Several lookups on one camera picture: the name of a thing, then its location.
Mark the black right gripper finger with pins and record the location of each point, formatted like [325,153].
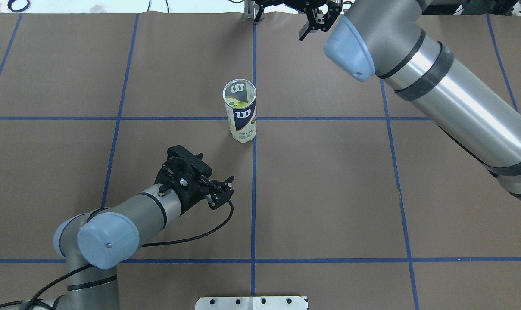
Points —
[317,19]
[260,6]

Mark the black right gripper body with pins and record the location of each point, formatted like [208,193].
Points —
[318,19]

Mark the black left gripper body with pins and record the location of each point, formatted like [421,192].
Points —
[191,194]

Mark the clear Wilson tennis ball can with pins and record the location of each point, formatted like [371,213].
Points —
[242,121]

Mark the Roland Garros tennis ball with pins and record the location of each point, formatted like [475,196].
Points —
[235,103]

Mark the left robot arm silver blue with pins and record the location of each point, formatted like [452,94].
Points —
[94,243]

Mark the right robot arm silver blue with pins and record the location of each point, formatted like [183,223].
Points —
[382,38]

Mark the aluminium frame post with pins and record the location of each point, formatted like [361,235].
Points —
[253,11]

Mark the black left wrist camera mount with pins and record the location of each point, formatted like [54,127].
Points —
[180,163]

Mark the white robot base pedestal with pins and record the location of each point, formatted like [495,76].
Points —
[253,303]

